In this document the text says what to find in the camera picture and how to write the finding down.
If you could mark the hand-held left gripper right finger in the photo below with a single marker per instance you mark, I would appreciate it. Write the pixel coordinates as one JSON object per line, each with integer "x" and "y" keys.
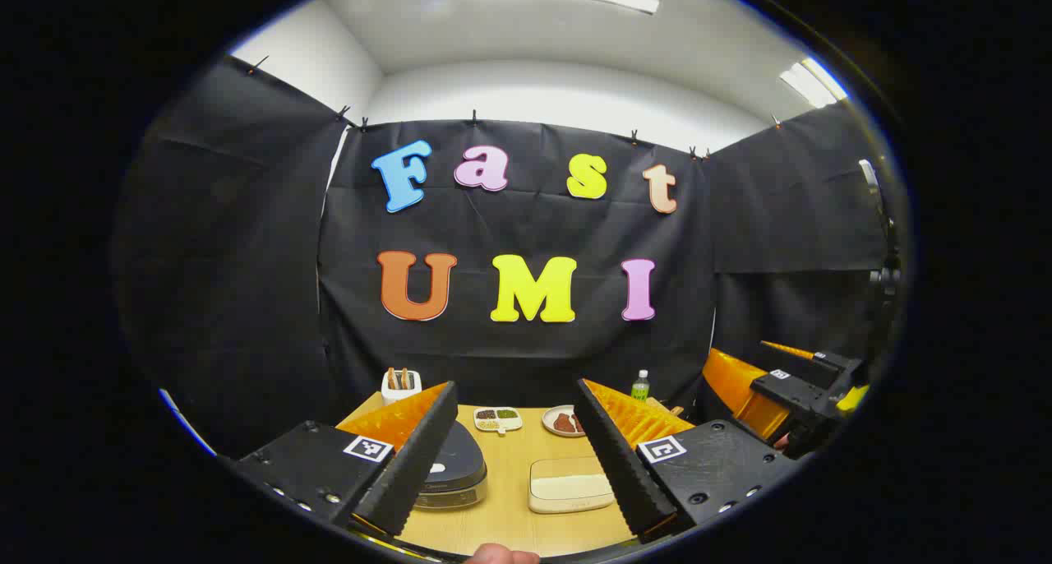
{"x": 620, "y": 465}

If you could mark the black backdrop cloth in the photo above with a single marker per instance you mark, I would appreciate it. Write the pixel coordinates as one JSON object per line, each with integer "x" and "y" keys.
{"x": 534, "y": 358}

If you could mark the white divided dish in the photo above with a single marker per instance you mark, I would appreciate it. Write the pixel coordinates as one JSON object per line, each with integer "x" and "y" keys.
{"x": 497, "y": 418}

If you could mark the white utensil holder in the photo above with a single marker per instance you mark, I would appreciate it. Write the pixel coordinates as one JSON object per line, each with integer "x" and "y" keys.
{"x": 401, "y": 393}

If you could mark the green drink bottle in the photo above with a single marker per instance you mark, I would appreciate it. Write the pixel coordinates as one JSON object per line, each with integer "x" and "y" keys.
{"x": 640, "y": 390}

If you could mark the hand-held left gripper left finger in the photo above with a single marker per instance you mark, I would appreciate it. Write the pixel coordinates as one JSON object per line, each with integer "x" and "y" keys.
{"x": 411, "y": 465}

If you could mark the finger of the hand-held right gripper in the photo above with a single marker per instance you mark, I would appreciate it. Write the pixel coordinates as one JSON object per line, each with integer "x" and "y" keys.
{"x": 735, "y": 387}
{"x": 830, "y": 362}

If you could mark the clear plastic rice box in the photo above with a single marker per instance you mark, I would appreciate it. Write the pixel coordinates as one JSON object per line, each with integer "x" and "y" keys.
{"x": 567, "y": 498}

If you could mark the white round plate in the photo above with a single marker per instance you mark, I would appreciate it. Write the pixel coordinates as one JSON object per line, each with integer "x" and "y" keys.
{"x": 552, "y": 424}

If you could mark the dark grey rice cooker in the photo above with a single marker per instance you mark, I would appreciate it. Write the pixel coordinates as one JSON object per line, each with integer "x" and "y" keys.
{"x": 460, "y": 473}

